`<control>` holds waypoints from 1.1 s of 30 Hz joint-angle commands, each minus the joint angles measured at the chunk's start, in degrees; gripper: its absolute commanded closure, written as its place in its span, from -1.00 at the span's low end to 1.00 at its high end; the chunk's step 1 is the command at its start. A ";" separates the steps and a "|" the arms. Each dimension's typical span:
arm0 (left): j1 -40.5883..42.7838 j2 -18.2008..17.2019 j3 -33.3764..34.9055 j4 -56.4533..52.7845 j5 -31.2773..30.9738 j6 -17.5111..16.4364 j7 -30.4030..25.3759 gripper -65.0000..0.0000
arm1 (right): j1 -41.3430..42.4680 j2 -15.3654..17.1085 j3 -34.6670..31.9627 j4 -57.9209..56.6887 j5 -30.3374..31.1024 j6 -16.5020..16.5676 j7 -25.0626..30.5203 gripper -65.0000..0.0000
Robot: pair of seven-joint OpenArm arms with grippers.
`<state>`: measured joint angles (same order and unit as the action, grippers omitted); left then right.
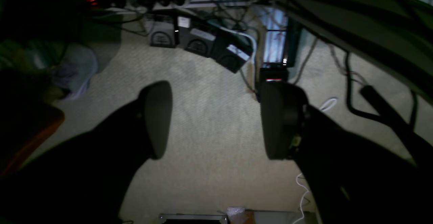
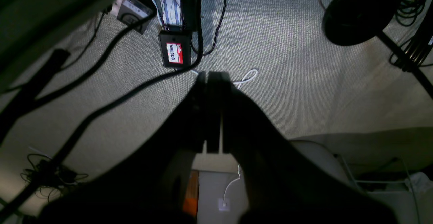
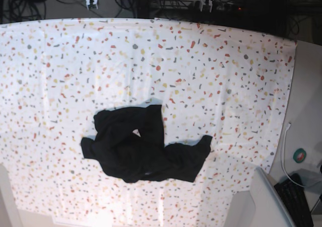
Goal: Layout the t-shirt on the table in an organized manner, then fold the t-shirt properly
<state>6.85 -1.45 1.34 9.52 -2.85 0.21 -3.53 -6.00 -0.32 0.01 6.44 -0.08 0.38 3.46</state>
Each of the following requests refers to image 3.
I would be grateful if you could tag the black t-shirt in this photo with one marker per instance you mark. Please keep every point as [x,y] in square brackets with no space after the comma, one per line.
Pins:
[129,145]

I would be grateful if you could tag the terrazzo patterned tablecloth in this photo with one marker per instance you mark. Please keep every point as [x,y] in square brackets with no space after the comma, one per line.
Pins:
[229,83]

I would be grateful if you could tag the green tape roll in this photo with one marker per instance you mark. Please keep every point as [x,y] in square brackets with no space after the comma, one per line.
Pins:
[299,155]

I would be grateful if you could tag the black keyboard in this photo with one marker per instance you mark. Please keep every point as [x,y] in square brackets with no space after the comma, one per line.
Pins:
[294,199]

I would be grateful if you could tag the white left panel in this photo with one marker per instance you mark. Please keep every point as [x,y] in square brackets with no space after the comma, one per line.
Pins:
[9,212]

